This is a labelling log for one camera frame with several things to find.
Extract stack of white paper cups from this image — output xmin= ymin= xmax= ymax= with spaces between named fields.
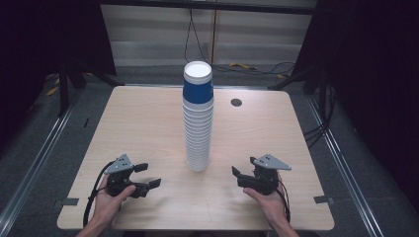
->
xmin=182 ymin=97 xmax=214 ymax=173

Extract person's right hand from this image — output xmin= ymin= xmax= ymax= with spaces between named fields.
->
xmin=242 ymin=172 xmax=291 ymax=228

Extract person's left hand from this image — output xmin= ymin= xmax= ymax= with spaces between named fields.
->
xmin=93 ymin=177 xmax=136 ymax=227

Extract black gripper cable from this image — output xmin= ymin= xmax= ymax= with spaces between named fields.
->
xmin=82 ymin=160 xmax=117 ymax=228
xmin=275 ymin=179 xmax=292 ymax=223

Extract black overhead bar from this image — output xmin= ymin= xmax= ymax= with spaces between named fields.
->
xmin=98 ymin=0 xmax=318 ymax=16

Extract metal floor rail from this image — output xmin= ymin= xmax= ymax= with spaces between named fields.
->
xmin=305 ymin=95 xmax=384 ymax=237
xmin=0 ymin=88 xmax=83 ymax=237

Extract black hanging cable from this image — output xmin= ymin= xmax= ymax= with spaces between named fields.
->
xmin=183 ymin=9 xmax=211 ymax=65

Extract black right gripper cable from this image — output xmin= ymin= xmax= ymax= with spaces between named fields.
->
xmin=275 ymin=179 xmax=292 ymax=223

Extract black floor cables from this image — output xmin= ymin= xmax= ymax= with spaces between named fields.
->
xmin=210 ymin=61 xmax=296 ymax=77

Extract black metal stand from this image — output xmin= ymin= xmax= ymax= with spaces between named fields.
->
xmin=57 ymin=62 xmax=125 ymax=119
xmin=268 ymin=63 xmax=328 ymax=117

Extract dark curtain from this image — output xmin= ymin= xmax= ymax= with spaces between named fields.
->
xmin=0 ymin=0 xmax=117 ymax=152
xmin=293 ymin=0 xmax=419 ymax=211

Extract black cable bundle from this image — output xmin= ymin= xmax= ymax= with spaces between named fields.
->
xmin=302 ymin=85 xmax=337 ymax=149

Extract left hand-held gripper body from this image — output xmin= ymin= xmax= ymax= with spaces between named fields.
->
xmin=104 ymin=153 xmax=136 ymax=198

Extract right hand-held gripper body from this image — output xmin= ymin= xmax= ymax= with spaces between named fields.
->
xmin=251 ymin=153 xmax=293 ymax=196

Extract blue ribbed paper cup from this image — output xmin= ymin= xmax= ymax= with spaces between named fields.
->
xmin=183 ymin=60 xmax=214 ymax=105

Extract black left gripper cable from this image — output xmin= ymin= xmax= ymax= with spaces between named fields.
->
xmin=82 ymin=160 xmax=117 ymax=228

